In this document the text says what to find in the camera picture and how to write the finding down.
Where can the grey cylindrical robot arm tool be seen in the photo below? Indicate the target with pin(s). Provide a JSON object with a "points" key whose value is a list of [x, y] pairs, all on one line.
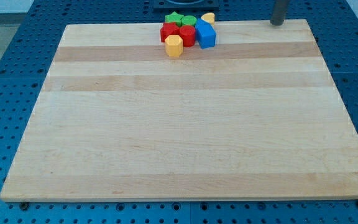
{"points": [[279, 11]]}

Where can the yellow heart block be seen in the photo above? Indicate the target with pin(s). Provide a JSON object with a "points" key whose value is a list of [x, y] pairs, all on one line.
{"points": [[209, 17]]}

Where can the yellow hexagon block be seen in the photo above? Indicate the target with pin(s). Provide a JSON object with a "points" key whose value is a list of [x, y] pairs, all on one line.
{"points": [[174, 45]]}

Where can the large wooden board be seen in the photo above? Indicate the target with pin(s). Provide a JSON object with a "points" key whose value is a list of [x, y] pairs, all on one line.
{"points": [[256, 117]]}

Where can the red cylinder block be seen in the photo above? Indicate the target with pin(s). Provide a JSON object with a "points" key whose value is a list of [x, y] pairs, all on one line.
{"points": [[187, 33]]}

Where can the blue pentagon block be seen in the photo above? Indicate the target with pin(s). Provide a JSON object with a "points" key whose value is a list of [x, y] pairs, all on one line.
{"points": [[205, 34]]}

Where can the red star-shaped block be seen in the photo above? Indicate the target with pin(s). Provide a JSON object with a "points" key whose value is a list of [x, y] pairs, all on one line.
{"points": [[168, 28]]}

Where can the green cylinder block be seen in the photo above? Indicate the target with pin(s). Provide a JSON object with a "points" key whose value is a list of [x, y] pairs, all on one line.
{"points": [[188, 20]]}

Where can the green star block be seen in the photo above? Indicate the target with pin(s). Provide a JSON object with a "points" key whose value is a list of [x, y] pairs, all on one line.
{"points": [[174, 17]]}

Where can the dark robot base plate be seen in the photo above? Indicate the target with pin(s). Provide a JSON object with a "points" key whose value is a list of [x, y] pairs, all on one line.
{"points": [[184, 4]]}

